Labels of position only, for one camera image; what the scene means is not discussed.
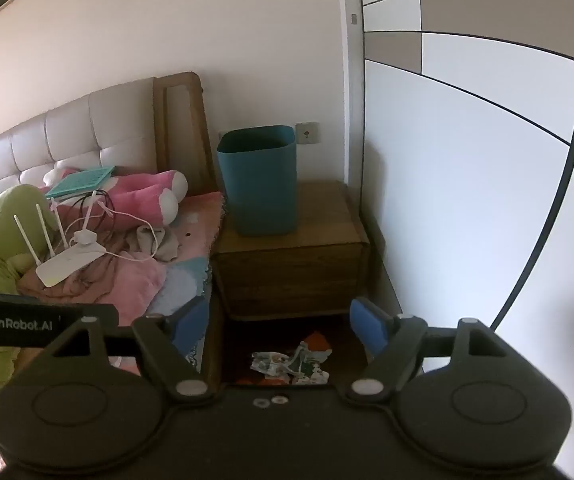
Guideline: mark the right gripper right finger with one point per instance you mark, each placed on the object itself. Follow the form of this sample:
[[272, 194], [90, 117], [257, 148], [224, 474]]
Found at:
[[392, 342]]

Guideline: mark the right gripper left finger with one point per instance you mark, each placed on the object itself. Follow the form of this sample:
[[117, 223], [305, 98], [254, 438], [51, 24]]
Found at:
[[165, 341]]

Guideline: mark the snack wrapper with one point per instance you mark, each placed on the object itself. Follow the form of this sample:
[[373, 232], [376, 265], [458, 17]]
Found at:
[[302, 368]]

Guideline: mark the teal plastic trash bin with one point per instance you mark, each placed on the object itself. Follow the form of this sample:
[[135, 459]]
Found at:
[[259, 171]]

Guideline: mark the pink patterned bed blanket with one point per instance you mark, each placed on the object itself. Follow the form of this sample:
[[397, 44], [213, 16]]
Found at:
[[143, 285]]

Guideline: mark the grey beige cloth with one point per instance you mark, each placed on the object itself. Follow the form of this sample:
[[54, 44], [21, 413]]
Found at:
[[159, 243]]

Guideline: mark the green pillow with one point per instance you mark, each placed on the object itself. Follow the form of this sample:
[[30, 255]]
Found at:
[[26, 227]]

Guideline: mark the white wifi router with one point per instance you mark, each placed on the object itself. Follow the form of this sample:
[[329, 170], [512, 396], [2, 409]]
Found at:
[[80, 251]]

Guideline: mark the wooden nightstand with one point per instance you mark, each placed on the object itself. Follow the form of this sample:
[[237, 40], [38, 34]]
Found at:
[[275, 291]]

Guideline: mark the pink plush toy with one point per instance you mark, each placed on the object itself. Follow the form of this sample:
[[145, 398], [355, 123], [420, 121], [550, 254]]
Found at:
[[125, 202]]

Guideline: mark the teal book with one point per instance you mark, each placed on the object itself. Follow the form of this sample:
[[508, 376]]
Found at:
[[78, 182]]

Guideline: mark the beige padded headboard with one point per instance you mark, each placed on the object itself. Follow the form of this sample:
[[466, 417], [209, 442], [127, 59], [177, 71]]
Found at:
[[110, 127]]

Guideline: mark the wall socket plate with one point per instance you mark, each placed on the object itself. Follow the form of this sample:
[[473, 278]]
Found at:
[[307, 133]]

